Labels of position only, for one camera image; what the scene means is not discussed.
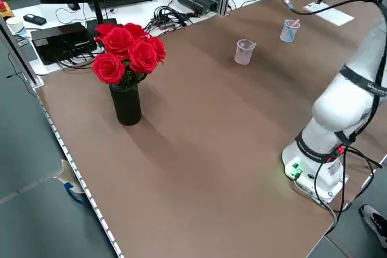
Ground white clipboard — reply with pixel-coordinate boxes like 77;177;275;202
304;1;354;26

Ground pink plastic cup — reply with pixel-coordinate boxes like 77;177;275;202
234;39;255;66

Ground white paper cup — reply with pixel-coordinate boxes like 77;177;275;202
5;17;31;39

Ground red rose bouquet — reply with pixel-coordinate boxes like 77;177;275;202
91;22;167;86

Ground black vase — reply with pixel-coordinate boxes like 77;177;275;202
108;82;143;126

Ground person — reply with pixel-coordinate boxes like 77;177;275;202
359;204;387;251

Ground black electronics box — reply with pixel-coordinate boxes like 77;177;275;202
31;22;97;66

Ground black handheld device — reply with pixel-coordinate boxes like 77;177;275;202
23;13;48;26

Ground torn white paper scrap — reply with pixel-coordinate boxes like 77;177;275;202
54;160;87;206

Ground red emergency stop button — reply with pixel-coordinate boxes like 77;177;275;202
0;0;15;17

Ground black cable hub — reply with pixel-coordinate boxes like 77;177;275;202
148;5;197;31

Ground black base cables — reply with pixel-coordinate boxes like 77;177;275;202
313;144;383;220

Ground aluminium frame rail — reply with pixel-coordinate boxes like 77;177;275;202
0;18;45;89

